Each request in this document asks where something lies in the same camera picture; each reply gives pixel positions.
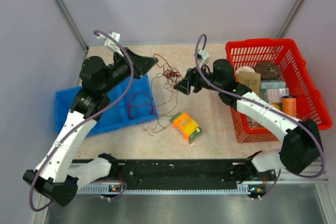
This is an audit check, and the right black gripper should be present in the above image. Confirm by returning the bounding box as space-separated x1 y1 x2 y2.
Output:
174 63 223 95

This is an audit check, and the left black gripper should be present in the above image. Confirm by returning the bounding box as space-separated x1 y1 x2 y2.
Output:
99 47 158 94

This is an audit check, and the black wire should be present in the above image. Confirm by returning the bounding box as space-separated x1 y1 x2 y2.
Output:
141 74 182 137

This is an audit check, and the brown wire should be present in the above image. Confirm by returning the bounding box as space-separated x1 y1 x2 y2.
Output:
126 90 155 121

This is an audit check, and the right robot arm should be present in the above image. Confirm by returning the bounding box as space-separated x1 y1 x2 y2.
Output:
173 59 324 180

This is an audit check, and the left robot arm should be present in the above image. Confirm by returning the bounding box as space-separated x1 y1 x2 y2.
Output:
23 48 159 207

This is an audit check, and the blue plastic bin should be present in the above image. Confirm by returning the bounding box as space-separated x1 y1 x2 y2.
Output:
55 75 157 136

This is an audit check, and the orange sponge package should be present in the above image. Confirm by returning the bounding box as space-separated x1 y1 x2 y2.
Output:
170 112 203 145

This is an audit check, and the brown cardboard box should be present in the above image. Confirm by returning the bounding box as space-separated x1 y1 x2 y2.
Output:
236 71 261 96

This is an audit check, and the teal small box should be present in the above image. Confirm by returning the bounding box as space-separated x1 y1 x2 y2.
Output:
260 80 286 89

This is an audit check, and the brown round lid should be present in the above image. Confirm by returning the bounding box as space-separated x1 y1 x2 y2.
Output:
255 61 281 80

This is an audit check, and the orange cylindrical can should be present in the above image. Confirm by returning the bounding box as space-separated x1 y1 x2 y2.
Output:
282 95 297 117

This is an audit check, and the red plastic basket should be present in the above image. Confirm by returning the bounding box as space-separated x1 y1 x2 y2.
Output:
225 38 333 131

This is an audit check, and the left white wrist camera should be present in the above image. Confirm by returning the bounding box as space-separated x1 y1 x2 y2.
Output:
94 31 122 54

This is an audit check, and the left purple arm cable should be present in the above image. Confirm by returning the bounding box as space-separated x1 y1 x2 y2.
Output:
28 29 136 212

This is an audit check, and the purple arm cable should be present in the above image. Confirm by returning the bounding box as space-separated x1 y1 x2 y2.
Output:
195 34 326 201
28 29 136 212

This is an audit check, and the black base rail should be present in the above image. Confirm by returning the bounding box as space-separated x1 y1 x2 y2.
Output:
70 158 279 190

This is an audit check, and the aluminium frame rail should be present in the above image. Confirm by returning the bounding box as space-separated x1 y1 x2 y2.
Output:
65 162 329 196

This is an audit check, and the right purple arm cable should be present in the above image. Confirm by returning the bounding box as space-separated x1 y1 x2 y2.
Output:
195 34 326 201

